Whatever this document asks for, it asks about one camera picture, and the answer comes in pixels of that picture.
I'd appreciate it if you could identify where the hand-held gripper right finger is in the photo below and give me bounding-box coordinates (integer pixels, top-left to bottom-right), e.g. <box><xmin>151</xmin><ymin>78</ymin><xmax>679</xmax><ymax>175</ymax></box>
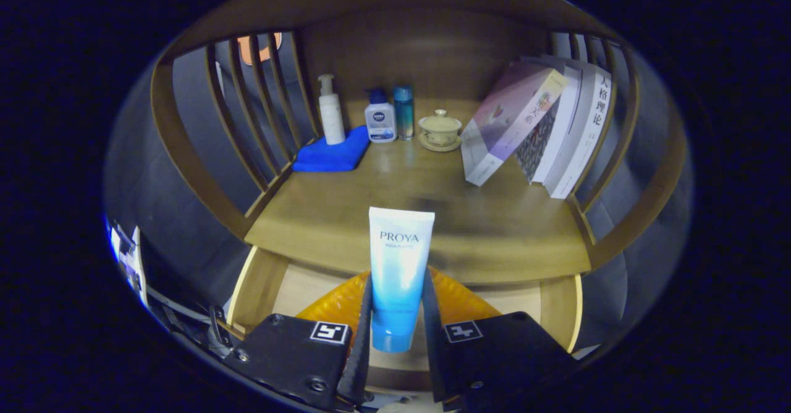
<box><xmin>421</xmin><ymin>267</ymin><xmax>579</xmax><ymax>412</ymax></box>

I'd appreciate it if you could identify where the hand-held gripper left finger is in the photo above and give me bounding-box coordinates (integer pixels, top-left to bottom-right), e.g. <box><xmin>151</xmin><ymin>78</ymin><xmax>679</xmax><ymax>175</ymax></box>
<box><xmin>224</xmin><ymin>271</ymin><xmax>374</xmax><ymax>412</ymax></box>

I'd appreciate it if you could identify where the blue and white tube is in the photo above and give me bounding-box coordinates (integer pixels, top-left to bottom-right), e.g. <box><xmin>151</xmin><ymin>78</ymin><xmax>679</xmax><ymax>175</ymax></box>
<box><xmin>368</xmin><ymin>206</ymin><xmax>436</xmax><ymax>353</ymax></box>

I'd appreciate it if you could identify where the wooden drawer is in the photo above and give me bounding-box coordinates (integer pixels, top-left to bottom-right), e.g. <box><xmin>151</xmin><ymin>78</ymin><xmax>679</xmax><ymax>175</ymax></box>
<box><xmin>226</xmin><ymin>246</ymin><xmax>585</xmax><ymax>395</ymax></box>

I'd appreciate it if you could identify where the wooden countertop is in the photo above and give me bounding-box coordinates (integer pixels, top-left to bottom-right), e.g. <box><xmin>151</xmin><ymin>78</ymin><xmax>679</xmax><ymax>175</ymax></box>
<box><xmin>244</xmin><ymin>98</ymin><xmax>594</xmax><ymax>284</ymax></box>

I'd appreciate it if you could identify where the wooden cabinet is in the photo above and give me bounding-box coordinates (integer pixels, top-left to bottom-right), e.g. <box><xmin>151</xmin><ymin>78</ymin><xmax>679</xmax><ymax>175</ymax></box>
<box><xmin>150</xmin><ymin>0</ymin><xmax>688</xmax><ymax>290</ymax></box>

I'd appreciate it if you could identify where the blue folded cloth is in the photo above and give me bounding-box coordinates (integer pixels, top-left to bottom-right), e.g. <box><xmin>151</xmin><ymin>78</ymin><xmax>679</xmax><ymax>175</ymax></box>
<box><xmin>292</xmin><ymin>125</ymin><xmax>370</xmax><ymax>173</ymax></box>

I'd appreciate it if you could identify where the beige lidded teacup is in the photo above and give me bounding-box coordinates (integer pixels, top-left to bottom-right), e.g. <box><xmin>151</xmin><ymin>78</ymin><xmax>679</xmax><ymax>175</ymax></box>
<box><xmin>417</xmin><ymin>109</ymin><xmax>463</xmax><ymax>153</ymax></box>

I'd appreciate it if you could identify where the white bottle with blue cap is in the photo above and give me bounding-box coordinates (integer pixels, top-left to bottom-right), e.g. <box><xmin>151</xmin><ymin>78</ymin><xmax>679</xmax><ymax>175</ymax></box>
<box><xmin>364</xmin><ymin>87</ymin><xmax>398</xmax><ymax>144</ymax></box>

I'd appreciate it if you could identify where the patterned cover book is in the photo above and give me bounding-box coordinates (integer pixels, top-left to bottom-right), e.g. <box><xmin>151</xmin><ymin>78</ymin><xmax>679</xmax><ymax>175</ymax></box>
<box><xmin>514</xmin><ymin>61</ymin><xmax>583</xmax><ymax>185</ymax></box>

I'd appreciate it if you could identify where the slim teal bottle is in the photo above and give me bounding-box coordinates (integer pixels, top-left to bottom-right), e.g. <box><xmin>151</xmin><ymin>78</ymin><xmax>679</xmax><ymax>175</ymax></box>
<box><xmin>393</xmin><ymin>85</ymin><xmax>415</xmax><ymax>141</ymax></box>

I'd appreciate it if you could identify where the white side table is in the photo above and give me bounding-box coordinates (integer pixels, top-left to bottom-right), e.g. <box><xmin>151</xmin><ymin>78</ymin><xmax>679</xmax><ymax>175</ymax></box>
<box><xmin>108</xmin><ymin>218</ymin><xmax>149</xmax><ymax>307</ymax></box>

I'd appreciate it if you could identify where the purple and white book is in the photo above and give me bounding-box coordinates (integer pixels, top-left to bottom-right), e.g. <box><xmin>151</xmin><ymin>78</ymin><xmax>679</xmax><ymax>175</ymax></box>
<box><xmin>460</xmin><ymin>61</ymin><xmax>569</xmax><ymax>187</ymax></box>

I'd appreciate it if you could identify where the white pump bottle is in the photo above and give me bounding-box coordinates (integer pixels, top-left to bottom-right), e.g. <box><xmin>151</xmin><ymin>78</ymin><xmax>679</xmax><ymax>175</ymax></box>
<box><xmin>317</xmin><ymin>74</ymin><xmax>347</xmax><ymax>146</ymax></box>

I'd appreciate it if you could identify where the white book with black print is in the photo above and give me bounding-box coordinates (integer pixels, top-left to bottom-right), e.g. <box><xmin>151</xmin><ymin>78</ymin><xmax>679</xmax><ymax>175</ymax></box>
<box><xmin>544</xmin><ymin>67</ymin><xmax>614</xmax><ymax>200</ymax></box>

